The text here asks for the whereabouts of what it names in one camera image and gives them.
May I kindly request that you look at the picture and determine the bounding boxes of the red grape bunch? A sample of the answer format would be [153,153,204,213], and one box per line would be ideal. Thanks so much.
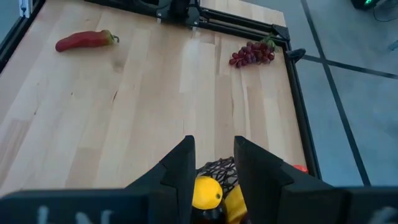
[228,34,280,69]

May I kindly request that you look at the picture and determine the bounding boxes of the yellow lemon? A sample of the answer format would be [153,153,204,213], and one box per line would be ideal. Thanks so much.
[192,175,224,211]

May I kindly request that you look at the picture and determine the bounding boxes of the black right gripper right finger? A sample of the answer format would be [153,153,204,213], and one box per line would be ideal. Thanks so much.
[233,136,336,224]

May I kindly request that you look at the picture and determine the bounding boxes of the black device green light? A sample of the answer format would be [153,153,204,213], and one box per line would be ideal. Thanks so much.
[351,0,398,22]

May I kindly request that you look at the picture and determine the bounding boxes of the yellow starfruit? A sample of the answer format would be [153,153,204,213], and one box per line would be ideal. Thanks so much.
[223,184,249,224]

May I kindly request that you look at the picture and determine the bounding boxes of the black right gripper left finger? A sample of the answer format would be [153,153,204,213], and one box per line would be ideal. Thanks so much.
[126,135,197,224]

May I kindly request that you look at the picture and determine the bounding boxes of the silver frame post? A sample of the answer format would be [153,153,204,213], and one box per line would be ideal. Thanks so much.
[18,0,32,18]

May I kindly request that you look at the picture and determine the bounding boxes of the black wire basket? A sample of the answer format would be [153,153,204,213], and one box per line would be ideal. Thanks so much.
[195,156,239,200]

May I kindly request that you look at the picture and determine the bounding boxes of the red chili pepper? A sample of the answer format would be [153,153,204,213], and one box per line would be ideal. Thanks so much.
[55,29,120,53]

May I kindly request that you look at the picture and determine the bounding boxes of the black corner bracket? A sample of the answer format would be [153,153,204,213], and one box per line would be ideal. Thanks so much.
[285,48,307,63]

